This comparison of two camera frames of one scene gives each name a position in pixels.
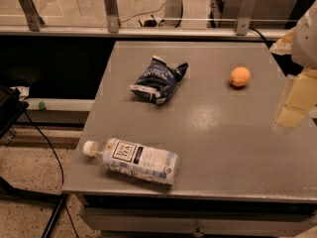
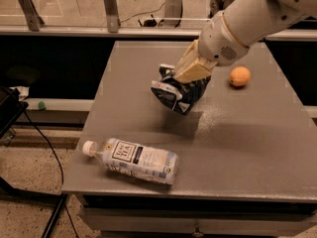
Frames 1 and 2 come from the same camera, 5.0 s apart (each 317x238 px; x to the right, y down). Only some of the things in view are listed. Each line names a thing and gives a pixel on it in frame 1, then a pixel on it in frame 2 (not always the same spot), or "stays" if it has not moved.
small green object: x=42 y=105 stays
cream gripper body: x=305 y=45 to x=220 y=43
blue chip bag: x=158 y=79 to x=180 y=95
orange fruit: x=240 y=76 stays
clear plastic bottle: x=153 y=164 stays
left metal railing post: x=34 y=20 stays
